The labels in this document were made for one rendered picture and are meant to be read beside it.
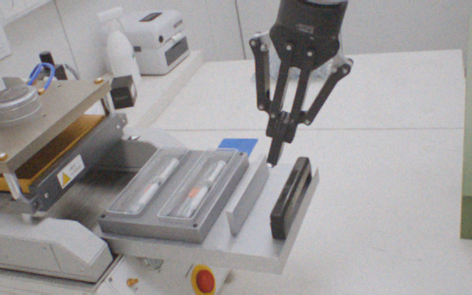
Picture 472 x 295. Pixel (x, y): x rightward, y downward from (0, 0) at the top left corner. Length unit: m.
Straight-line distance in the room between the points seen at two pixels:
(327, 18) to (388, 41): 2.69
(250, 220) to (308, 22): 0.30
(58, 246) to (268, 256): 0.29
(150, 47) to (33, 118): 0.94
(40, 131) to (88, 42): 1.12
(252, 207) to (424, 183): 0.50
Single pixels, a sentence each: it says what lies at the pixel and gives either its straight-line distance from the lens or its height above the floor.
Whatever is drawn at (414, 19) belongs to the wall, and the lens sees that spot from 3.26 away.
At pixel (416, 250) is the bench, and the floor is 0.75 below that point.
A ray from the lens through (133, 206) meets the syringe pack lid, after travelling 0.82.
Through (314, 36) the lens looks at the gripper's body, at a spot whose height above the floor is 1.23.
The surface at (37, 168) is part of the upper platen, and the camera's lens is 0.89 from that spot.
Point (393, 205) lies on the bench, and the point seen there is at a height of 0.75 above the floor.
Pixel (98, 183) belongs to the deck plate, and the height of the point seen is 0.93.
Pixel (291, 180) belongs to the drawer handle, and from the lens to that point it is 0.79.
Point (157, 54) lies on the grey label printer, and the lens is 1.82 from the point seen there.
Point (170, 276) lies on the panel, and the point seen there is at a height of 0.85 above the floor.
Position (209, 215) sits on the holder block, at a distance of 0.78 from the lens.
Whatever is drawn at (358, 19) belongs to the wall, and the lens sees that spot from 3.28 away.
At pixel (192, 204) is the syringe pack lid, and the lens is 0.79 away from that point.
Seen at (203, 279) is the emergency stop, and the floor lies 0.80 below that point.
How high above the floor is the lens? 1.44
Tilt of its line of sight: 30 degrees down
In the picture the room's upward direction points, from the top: 11 degrees counter-clockwise
